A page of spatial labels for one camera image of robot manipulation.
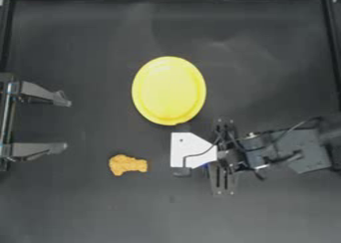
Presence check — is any yellow plate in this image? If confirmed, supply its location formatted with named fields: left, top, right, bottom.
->
left=131, top=55, right=207, bottom=126

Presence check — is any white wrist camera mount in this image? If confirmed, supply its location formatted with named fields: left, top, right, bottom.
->
left=170, top=131, right=219, bottom=169

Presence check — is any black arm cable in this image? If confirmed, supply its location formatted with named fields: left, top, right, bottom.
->
left=182, top=117, right=324, bottom=165

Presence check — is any toy fried chicken piece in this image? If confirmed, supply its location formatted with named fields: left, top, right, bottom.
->
left=108, top=153, right=150, bottom=177

